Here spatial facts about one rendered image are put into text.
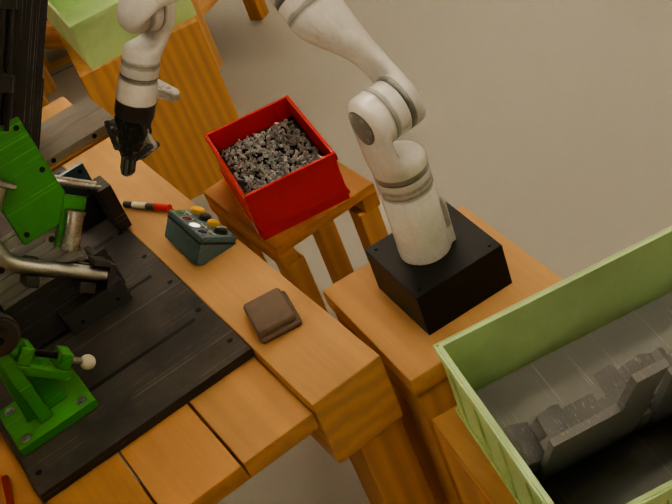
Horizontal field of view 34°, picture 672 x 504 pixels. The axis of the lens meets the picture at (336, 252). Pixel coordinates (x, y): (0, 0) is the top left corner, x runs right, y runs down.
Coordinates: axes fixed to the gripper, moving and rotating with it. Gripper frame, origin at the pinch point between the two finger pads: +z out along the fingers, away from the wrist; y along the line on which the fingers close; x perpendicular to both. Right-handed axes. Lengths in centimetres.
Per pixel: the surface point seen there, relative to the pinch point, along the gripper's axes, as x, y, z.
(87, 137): 1.4, -12.7, -0.1
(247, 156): 37.3, 0.7, 8.1
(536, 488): -30, 102, -9
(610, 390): -18, 103, -20
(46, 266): -19.8, 1.1, 14.8
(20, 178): -18.4, -8.8, 1.3
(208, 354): -15.7, 37.6, 15.1
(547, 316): 3, 86, -13
